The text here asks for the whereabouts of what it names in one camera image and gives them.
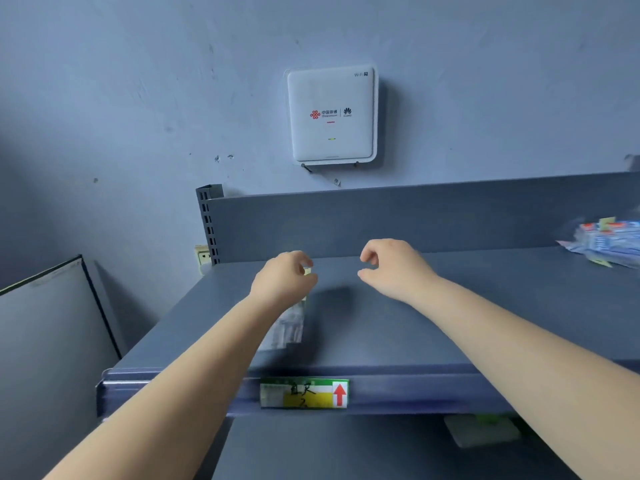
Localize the pile of mixed packaged rulers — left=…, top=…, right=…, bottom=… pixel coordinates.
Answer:
left=555, top=216, right=640, bottom=269

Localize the white wall router box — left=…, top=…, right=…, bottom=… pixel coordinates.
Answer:
left=285, top=64, right=379, bottom=167

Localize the thin router cable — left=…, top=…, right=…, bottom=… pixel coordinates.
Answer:
left=299, top=162, right=343, bottom=187

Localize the green yellow shelf price label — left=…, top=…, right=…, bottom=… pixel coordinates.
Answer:
left=259, top=377, right=350, bottom=409

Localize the pile of clear rulers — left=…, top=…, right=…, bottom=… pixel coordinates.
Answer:
left=257, top=264, right=313, bottom=353

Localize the person's right hand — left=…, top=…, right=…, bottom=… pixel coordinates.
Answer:
left=356, top=238, right=445, bottom=307

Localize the pale wall socket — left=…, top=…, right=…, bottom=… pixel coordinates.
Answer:
left=193, top=244, right=213, bottom=275

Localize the person's right forearm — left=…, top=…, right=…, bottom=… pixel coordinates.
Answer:
left=423, top=275, right=640, bottom=480

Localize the person's left hand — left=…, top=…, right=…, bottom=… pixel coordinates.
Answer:
left=247, top=250, right=319, bottom=313

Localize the person's left forearm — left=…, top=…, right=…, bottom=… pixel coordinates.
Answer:
left=45, top=293, right=281, bottom=480

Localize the grey leaning board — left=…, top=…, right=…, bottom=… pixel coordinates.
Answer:
left=0, top=254, right=123, bottom=480

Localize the grey shelf back panel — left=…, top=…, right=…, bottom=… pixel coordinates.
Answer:
left=209, top=171, right=640, bottom=265

